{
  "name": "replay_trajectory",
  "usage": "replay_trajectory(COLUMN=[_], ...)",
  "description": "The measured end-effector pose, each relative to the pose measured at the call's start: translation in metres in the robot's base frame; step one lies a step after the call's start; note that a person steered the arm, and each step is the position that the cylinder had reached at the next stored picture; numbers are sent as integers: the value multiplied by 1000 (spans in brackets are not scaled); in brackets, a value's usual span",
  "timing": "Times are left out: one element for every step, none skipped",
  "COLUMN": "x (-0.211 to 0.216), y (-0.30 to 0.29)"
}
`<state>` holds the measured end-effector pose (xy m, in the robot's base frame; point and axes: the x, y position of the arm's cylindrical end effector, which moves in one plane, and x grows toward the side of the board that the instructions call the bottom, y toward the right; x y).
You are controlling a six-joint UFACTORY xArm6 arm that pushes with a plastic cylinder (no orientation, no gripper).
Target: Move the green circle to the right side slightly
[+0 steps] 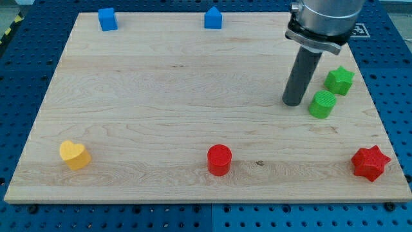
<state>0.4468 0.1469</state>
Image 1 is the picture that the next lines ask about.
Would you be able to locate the green cylinder block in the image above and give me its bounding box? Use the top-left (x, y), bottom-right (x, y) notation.
top-left (308, 90), bottom-right (337, 119)

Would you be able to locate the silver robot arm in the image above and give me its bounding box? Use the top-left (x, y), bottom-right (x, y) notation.
top-left (285, 0), bottom-right (365, 55)

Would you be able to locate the red cylinder block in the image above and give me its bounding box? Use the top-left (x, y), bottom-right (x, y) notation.
top-left (207, 144), bottom-right (232, 176)

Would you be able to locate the wooden board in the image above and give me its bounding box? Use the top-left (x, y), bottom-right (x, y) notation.
top-left (5, 13), bottom-right (411, 204)

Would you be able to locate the blue house-shaped block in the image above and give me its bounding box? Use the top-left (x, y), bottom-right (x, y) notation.
top-left (204, 6), bottom-right (223, 29)

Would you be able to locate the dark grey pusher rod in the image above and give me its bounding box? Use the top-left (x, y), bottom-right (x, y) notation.
top-left (282, 46), bottom-right (323, 106)

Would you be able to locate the yellow heart block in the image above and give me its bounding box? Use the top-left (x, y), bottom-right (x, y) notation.
top-left (59, 140), bottom-right (91, 171)

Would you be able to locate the green star block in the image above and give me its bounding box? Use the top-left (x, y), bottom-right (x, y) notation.
top-left (324, 66), bottom-right (355, 95)

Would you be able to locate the blue cube block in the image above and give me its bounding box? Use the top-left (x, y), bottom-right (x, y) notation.
top-left (98, 8), bottom-right (118, 31)

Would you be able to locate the red star block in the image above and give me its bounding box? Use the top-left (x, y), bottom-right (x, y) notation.
top-left (351, 145), bottom-right (391, 182)

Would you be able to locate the white fiducial marker tag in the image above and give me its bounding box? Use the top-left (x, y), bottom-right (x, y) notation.
top-left (350, 23), bottom-right (370, 38)

